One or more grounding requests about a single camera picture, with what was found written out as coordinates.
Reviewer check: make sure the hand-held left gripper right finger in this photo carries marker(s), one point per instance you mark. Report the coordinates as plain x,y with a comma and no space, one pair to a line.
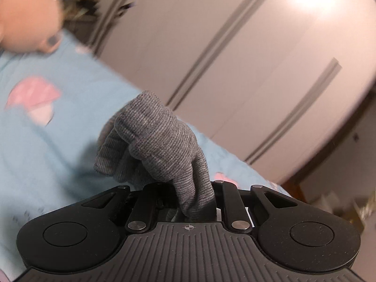
230,201

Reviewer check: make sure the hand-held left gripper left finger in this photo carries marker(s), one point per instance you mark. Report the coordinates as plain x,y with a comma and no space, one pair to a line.
147,201

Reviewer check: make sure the grey sweat pants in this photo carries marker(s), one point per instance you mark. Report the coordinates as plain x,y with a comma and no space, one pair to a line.
158,141

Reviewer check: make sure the light blue printed blanket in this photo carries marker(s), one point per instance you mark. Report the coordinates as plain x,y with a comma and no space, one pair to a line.
58,158

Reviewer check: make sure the pale paper clutter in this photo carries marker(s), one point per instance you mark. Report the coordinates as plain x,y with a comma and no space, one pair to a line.
349,208

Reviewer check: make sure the white wardrobe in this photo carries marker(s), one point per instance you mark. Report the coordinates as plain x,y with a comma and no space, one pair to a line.
235,64

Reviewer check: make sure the peach plush toy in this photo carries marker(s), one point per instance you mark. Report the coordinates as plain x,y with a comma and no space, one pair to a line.
26,17

